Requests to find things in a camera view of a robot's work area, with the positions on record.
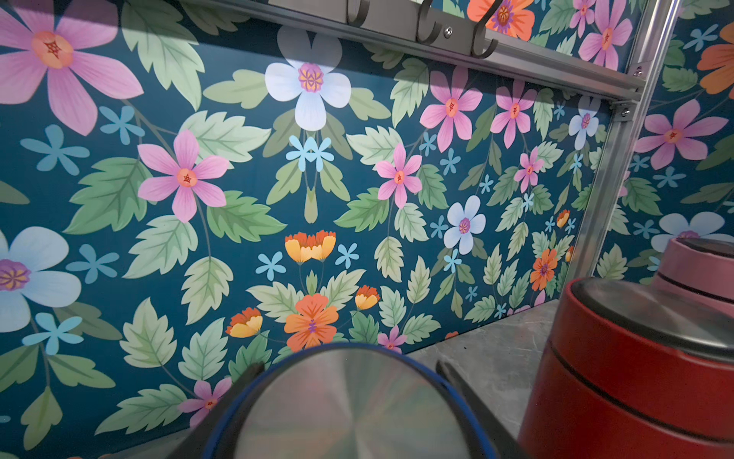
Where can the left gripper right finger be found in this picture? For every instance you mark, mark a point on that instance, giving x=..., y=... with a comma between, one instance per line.
x=494, y=439

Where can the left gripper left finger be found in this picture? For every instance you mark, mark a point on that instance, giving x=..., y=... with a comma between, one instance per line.
x=200, y=442

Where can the black hook rail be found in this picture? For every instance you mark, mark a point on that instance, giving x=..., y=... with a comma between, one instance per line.
x=411, y=21

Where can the pink thermos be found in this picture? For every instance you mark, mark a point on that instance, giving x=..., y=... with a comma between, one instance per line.
x=700, y=270

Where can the red thermos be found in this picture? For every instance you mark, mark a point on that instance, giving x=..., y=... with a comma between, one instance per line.
x=630, y=371

